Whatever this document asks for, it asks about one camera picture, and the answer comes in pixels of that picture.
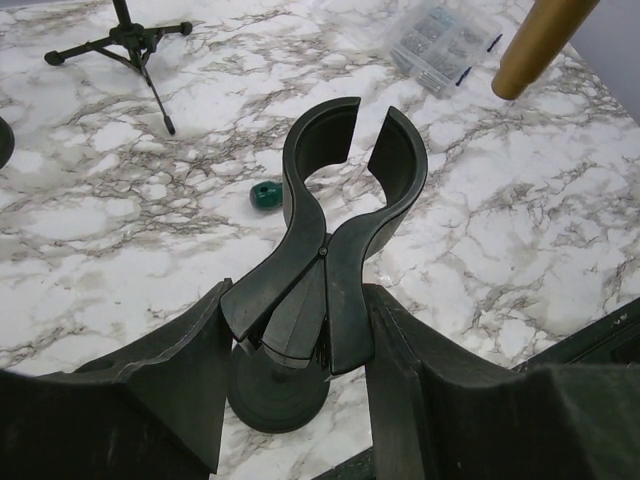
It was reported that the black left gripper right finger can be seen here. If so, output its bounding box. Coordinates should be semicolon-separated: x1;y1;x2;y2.
362;282;640;480

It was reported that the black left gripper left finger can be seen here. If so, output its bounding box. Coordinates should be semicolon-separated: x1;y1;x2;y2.
1;279;232;479

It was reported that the black clip microphone stand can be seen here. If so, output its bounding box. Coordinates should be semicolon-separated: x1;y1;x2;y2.
220;97;428;434

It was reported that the gold microphone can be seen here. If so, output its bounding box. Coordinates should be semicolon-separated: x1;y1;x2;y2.
491;0;599;100

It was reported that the black round base stand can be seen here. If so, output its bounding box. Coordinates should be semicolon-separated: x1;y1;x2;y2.
0;118;15;168

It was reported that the black tripod microphone stand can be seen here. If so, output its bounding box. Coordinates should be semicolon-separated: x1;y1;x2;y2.
44;0;193;135

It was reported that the clear plastic screw box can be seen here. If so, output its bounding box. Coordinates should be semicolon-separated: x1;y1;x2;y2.
387;1;502;98

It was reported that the green handled screwdriver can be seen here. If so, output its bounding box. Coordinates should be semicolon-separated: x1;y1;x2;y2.
249;181;283;211

